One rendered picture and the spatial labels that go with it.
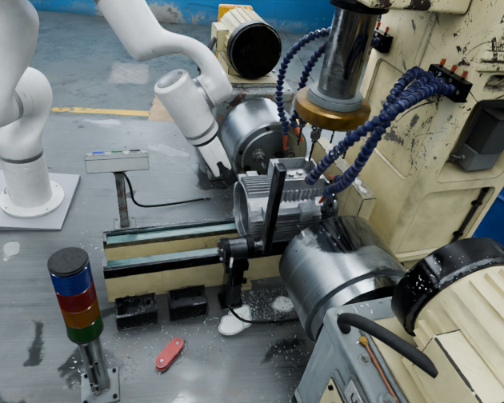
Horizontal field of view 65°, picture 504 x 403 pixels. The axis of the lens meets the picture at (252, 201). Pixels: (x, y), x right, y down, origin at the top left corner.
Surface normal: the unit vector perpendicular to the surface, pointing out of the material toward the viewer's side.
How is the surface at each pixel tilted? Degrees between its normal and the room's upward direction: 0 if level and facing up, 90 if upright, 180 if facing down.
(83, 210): 0
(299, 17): 90
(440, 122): 90
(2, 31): 97
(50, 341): 0
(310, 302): 73
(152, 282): 90
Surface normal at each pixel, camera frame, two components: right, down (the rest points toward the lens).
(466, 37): -0.95, 0.09
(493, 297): -0.26, -0.68
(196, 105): 0.48, 0.47
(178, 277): 0.28, 0.63
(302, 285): -0.88, -0.14
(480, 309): -0.53, -0.53
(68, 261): 0.11, -0.77
